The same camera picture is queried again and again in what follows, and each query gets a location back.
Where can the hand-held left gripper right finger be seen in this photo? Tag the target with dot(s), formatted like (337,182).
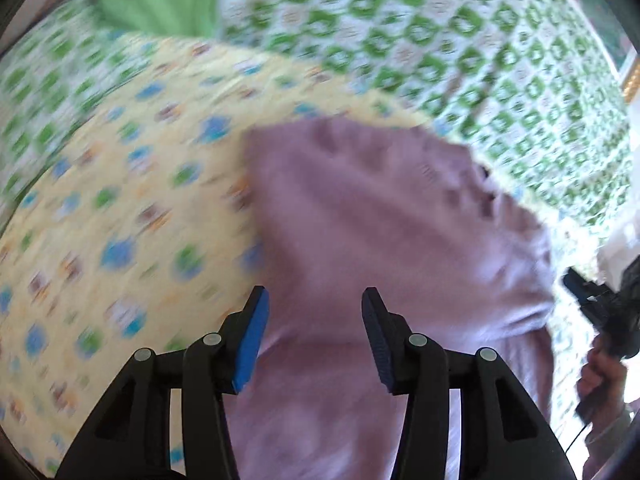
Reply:
(380,340)

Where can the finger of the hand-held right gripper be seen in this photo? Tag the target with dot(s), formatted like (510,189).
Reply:
(582,292)

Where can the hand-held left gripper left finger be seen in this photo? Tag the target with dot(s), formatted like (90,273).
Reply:
(250,340)

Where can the purple knit sweater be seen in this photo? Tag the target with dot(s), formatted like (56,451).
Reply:
(375,220)

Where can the person's right forearm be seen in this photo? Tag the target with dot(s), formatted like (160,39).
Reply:
(612,437)

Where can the person's right hand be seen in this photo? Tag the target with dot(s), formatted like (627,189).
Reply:
(602,380)

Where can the yellow bear print blanket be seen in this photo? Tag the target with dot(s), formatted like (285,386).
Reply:
(125,210)

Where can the gold framed picture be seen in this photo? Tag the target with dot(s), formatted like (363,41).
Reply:
(631,72)

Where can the green checked quilt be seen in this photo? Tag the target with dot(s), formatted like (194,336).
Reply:
(425,25)

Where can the green checked pillow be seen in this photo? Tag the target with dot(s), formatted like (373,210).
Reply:
(35,100)

